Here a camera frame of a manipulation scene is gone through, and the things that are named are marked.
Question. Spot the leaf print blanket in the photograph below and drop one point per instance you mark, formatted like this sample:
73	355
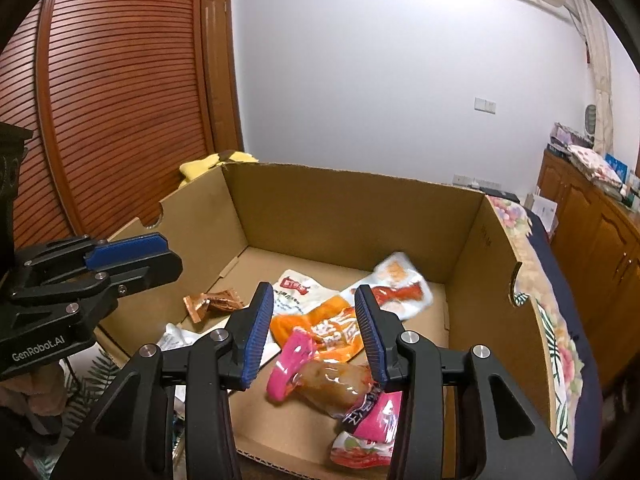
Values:
95	375

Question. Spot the wooden door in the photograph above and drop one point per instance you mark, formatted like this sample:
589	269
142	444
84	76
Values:
222	70

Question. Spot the white wall socket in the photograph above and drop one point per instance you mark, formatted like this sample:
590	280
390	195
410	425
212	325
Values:
484	104

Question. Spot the white foil snack packet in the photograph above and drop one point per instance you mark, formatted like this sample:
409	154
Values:
172	337

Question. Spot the floral blanket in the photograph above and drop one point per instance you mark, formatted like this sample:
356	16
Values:
520	240

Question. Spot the red and white snack packet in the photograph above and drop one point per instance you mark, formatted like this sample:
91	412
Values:
360	452

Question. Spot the navy bed sheet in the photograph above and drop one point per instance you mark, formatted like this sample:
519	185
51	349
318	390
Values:
585	360

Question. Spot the white carton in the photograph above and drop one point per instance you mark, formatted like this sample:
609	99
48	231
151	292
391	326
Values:
544	212

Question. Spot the blue box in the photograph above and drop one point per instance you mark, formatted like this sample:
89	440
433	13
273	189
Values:
616	164

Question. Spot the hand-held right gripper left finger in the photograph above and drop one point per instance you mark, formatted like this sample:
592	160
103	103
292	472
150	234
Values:
256	340

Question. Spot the brown cardboard box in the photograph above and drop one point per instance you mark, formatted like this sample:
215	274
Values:
350	220

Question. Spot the wooden cabinet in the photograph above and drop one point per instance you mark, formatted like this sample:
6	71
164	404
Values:
595	260

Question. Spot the pink packet with brown snack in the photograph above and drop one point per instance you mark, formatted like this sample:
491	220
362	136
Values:
330	377

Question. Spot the person's left hand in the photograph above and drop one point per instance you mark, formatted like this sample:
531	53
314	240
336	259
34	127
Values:
32	400

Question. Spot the folded purple cloth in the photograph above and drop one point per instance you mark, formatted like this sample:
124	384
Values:
570	135

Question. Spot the small grey fan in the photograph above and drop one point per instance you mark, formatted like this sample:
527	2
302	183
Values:
590	119

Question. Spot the wooden louvered wardrobe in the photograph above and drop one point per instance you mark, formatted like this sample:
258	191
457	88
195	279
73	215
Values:
115	110

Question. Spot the white packet with red label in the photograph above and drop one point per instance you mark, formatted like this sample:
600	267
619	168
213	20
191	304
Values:
295	296

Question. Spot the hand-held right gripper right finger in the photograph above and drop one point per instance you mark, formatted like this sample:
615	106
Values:
371	340

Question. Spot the orange snack packet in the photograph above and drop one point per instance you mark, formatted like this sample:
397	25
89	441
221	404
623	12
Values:
325	327

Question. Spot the folded floral cloth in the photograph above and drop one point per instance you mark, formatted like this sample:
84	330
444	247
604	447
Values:
595	165

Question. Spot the small brown snack packet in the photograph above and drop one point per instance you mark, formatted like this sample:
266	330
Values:
215	305

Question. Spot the beige curtain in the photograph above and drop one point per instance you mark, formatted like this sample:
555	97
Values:
597	70

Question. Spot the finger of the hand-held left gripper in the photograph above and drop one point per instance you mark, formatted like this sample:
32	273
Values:
127	250
155	272

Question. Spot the white packet with red chicken feet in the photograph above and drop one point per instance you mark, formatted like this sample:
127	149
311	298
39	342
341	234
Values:
400	280

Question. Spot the yellow plush toy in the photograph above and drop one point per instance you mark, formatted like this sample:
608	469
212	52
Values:
210	165

